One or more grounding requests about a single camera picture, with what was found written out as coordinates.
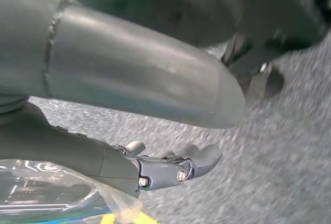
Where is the dark robot lower body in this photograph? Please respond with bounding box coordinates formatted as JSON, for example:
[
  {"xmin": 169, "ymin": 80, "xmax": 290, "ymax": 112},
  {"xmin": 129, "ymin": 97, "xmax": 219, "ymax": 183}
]
[{"xmin": 56, "ymin": 0, "xmax": 331, "ymax": 100}]

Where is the clear plastic film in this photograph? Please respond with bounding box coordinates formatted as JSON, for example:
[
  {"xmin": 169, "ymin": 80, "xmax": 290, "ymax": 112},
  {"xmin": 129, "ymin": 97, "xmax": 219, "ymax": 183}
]
[{"xmin": 0, "ymin": 159, "xmax": 143, "ymax": 224}]

